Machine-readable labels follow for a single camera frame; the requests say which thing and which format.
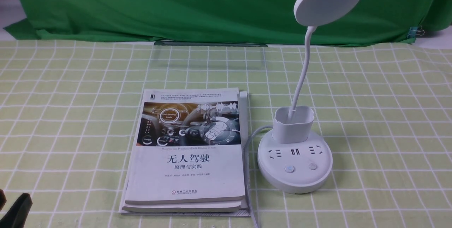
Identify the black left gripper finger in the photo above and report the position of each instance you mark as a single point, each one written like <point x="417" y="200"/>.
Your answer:
<point x="17" y="215"/>

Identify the white desk lamp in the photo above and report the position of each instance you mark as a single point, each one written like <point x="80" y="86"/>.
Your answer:
<point x="291" y="156"/>

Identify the green checkered tablecloth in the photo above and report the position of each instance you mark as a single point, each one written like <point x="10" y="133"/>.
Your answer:
<point x="69" y="111"/>

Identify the white self-driving textbook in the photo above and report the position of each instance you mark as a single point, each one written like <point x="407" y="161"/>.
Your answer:
<point x="187" y="171"/>

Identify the white lower book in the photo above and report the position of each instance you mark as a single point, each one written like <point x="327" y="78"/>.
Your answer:
<point x="183" y="206"/>

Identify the green backdrop cloth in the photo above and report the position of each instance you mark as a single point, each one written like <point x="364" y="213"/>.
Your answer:
<point x="251" y="21"/>

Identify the binder clip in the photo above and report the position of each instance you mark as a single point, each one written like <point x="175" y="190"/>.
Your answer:
<point x="415" y="32"/>

